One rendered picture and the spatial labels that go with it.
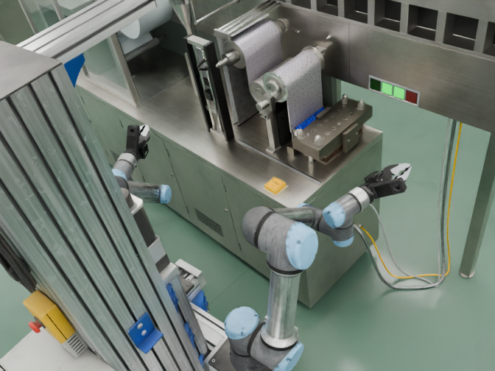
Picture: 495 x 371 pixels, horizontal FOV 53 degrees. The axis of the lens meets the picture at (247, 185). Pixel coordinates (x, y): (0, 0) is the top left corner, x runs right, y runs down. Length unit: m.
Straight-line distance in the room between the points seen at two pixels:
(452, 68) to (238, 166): 1.03
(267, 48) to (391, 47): 0.58
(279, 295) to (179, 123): 1.54
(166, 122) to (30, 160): 1.82
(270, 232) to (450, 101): 1.08
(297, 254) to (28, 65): 0.77
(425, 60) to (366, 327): 1.44
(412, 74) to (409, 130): 1.82
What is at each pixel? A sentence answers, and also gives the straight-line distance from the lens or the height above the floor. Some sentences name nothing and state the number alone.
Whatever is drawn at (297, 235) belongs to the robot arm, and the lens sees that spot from 1.32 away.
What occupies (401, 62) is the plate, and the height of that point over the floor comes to 1.33.
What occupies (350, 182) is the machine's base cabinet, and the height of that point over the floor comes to 0.76.
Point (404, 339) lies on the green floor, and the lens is 2.81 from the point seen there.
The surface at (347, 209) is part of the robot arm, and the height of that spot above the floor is 1.25.
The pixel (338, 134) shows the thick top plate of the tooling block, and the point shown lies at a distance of 2.28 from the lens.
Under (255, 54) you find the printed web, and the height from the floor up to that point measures 1.33.
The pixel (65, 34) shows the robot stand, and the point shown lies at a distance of 1.13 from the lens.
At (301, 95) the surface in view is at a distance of 2.29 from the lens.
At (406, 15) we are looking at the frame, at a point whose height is 1.53.
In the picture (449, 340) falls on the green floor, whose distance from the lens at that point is 2.84.
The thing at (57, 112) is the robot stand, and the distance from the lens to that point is 1.04.
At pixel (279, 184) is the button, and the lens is 2.21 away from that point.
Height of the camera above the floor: 2.44
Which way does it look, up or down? 43 degrees down
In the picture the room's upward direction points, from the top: 12 degrees counter-clockwise
